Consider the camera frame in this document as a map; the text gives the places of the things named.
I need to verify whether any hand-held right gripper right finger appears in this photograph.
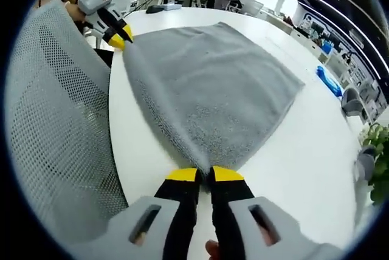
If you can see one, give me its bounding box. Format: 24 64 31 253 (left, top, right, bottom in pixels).
209 166 335 260

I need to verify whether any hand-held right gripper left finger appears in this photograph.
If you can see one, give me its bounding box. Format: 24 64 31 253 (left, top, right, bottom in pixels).
78 167 203 260

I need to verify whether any grey towel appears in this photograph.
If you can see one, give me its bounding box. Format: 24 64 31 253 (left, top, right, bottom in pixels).
121 21 306 176

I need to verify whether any person's right hand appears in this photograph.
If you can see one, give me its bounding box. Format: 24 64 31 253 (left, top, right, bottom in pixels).
205 239 221 260

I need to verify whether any white table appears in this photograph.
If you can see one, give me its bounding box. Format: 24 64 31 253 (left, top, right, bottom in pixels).
108 5 378 251

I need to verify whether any grey mesh chair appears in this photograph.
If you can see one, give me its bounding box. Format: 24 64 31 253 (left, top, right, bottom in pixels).
5 0 130 244

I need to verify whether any blue wet wipes packet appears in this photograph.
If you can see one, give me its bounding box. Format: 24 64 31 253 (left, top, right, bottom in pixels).
315 64 345 98

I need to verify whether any green potted plant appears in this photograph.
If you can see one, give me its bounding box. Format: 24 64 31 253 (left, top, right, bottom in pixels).
358 122 389 205

